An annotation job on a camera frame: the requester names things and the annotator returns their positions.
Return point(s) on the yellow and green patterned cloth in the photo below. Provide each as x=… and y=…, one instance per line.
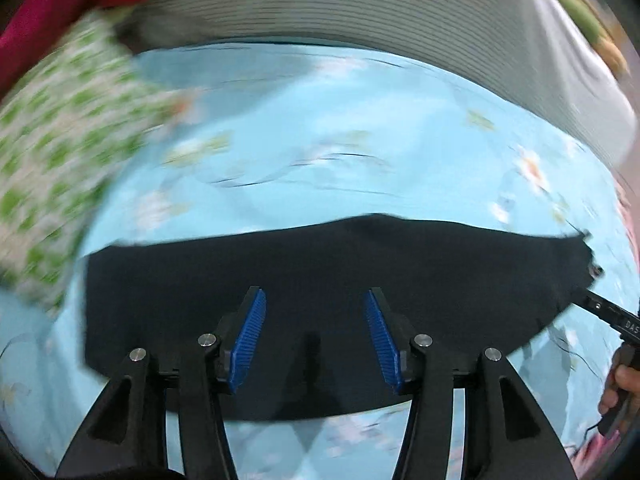
x=582, y=15

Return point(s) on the green and white patterned cloth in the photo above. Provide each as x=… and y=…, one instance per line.
x=65, y=150

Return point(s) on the grey ribbed blanket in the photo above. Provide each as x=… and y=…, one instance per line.
x=400, y=15

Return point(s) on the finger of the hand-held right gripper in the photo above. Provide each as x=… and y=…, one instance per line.
x=592, y=290

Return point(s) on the light blue floral bed sheet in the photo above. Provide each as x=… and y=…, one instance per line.
x=320, y=135

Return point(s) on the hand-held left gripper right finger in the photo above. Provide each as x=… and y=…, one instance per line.
x=381, y=340

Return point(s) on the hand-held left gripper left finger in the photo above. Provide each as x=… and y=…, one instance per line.
x=246, y=332

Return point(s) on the black pants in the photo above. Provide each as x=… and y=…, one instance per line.
x=325, y=310

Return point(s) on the person's right hand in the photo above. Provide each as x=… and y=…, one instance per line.
x=617, y=387

